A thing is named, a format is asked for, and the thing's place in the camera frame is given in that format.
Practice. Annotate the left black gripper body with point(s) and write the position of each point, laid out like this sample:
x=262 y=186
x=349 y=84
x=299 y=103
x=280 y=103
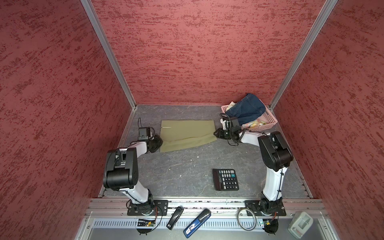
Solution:
x=156 y=143

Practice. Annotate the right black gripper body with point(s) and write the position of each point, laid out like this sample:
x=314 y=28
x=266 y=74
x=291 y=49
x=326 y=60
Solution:
x=228 y=133

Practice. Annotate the olive green skirt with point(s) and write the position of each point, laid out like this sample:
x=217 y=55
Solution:
x=185 y=134

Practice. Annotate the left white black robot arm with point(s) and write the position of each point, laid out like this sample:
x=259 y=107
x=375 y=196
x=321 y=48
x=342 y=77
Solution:
x=121 y=175

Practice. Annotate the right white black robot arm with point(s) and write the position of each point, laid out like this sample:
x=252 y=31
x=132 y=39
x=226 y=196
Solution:
x=276 y=155

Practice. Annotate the pastel patterned cloth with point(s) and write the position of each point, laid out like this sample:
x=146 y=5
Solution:
x=254 y=124

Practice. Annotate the blue denim skirt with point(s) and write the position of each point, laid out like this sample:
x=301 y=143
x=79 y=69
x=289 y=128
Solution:
x=247 y=110

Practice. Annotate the pink plastic basket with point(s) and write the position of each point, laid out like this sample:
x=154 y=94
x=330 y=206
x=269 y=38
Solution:
x=268 y=117

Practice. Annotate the black desk calculator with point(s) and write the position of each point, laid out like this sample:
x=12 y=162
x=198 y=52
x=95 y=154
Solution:
x=225 y=180

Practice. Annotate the left small circuit board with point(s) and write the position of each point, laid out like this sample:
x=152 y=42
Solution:
x=146 y=223

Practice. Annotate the small circuit board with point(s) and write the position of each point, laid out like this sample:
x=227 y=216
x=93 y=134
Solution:
x=146 y=223
x=271 y=226

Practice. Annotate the blue black stapler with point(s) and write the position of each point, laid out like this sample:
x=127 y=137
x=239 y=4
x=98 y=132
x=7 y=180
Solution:
x=197 y=223

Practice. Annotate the right small circuit board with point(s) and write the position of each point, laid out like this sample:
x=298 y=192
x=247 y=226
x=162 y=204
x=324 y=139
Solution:
x=271 y=226

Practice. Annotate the grey plastic dispenser box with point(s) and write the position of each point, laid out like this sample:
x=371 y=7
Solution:
x=300 y=224

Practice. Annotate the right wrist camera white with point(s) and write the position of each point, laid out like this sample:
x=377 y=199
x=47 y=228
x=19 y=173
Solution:
x=224 y=123

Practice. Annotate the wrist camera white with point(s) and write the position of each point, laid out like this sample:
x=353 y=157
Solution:
x=145 y=134
x=224 y=123

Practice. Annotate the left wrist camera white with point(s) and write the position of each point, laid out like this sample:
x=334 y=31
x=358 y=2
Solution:
x=145 y=134

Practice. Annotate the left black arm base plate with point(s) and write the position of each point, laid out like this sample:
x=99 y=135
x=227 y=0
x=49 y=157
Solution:
x=158 y=208

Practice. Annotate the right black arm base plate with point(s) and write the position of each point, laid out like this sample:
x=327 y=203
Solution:
x=266 y=208

